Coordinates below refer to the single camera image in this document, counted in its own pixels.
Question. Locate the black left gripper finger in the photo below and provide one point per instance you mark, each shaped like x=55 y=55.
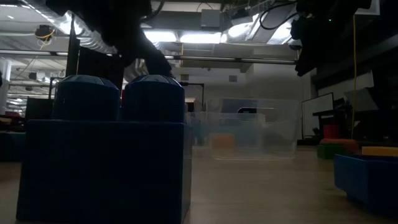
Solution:
x=158 y=68

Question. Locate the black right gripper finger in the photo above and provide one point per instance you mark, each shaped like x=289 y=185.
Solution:
x=306 y=65

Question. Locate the orange cylinder block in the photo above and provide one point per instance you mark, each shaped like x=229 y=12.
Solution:
x=339 y=145

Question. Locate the large green building block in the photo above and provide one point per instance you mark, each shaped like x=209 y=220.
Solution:
x=326 y=152

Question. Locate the small yellow building block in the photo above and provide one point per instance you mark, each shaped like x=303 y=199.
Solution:
x=222 y=141

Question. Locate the large blue building block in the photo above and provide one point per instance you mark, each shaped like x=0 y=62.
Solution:
x=102 y=171

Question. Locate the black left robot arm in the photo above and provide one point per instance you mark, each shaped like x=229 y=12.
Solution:
x=93 y=15

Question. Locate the ceiling light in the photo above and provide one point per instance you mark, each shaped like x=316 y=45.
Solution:
x=160 y=36
x=200 y=38

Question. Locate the whiteboard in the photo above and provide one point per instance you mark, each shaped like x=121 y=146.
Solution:
x=317 y=115

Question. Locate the dark desk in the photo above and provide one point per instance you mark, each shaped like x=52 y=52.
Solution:
x=329 y=113

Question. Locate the long horizontal ceiling pipe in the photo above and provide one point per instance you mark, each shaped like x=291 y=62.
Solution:
x=217 y=58

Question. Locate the white sheet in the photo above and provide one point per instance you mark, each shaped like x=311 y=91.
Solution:
x=360 y=99

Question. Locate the small clear plastic container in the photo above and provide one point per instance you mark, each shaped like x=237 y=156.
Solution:
x=280 y=130

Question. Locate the grey ceiling box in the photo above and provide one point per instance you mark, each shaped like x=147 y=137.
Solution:
x=211 y=18

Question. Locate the black low cabinet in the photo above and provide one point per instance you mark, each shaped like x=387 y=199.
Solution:
x=37 y=109

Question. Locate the white pillar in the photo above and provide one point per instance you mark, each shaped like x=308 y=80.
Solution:
x=4 y=87

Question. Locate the wall vent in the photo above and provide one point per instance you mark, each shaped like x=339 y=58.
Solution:
x=233 y=78
x=184 y=77

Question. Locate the large silver ventilation duct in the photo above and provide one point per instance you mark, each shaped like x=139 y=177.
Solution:
x=87 y=39

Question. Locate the black metal frame stand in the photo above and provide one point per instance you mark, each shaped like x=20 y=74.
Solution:
x=202 y=93

